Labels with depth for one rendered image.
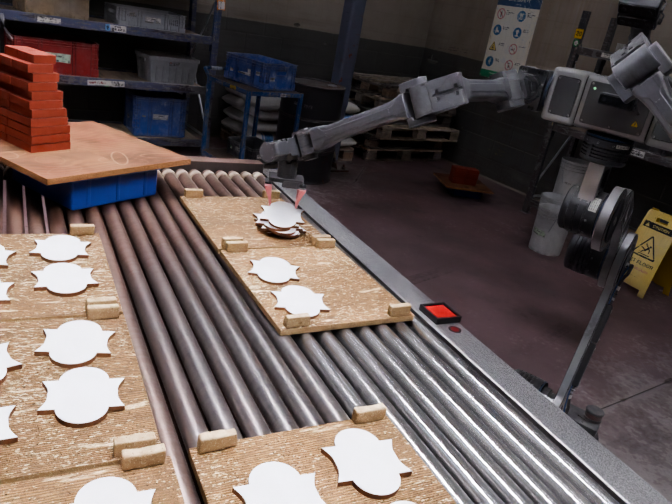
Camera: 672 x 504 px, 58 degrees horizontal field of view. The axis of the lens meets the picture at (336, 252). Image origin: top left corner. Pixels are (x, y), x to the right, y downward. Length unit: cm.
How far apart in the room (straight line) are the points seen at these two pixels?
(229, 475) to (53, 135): 130
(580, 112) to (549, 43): 513
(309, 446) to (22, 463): 41
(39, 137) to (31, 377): 97
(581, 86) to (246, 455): 140
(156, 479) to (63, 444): 15
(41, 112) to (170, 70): 402
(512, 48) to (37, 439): 677
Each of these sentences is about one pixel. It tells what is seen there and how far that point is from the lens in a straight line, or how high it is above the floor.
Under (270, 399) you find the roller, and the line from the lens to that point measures 111.
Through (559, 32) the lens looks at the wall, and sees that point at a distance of 698.
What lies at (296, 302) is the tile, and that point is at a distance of 138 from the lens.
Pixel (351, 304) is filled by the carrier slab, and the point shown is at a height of 94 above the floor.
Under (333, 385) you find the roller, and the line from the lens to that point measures 119.
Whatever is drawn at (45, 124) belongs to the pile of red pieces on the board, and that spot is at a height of 112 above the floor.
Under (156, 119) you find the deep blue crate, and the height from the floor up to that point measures 30.
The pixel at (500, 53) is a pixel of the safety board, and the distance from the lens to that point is 741.
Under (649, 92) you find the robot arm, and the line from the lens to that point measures 139.
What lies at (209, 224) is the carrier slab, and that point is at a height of 94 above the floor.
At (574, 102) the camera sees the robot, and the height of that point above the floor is 144.
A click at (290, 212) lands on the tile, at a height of 99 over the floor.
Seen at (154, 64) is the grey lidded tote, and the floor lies 80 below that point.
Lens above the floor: 158
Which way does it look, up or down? 22 degrees down
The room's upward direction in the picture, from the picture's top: 11 degrees clockwise
